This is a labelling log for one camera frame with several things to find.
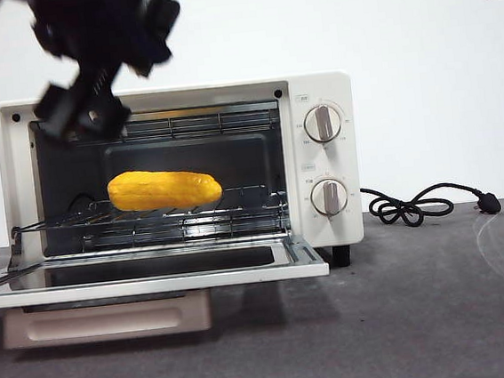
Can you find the yellow corn cob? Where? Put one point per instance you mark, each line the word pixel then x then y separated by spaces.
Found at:
pixel 162 188

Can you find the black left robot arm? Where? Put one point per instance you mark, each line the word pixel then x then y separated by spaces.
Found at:
pixel 98 29

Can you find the cream oven knob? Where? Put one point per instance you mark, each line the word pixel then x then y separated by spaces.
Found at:
pixel 323 123
pixel 329 197

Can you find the cream Toshiba toaster oven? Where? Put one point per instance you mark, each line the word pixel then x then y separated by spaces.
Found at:
pixel 318 89

